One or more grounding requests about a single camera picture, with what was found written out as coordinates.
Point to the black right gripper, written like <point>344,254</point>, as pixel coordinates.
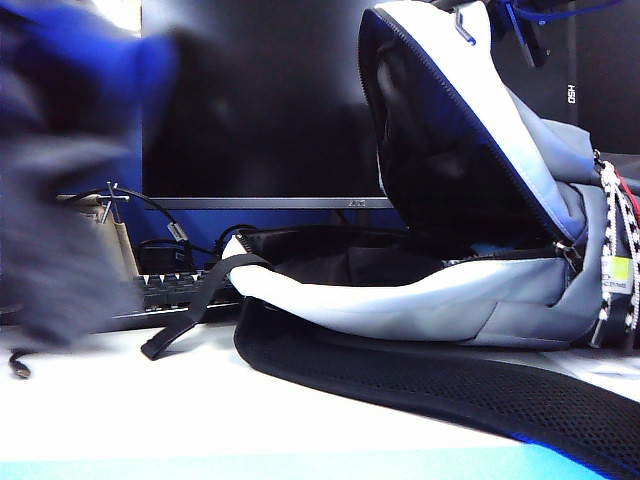
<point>525,30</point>

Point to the gray blue backpack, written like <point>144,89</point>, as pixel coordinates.
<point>400,305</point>

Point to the gray clothes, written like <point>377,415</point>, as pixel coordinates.
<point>60,240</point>

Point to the black HSO monitor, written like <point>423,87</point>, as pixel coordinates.
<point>605,75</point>

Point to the black AOC monitor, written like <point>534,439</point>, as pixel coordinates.
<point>250,100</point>

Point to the red plastic tie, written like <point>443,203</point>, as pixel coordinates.
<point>631,200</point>

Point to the white yellow hang tag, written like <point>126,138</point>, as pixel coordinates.
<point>616,275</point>

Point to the black power adapter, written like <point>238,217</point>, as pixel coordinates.
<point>160,256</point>

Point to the black keyboard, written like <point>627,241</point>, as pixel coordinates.
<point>165,295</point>

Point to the tan cardboard box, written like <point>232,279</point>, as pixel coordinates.
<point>125,245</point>

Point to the silver metal cross bracket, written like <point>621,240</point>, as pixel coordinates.
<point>113,198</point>

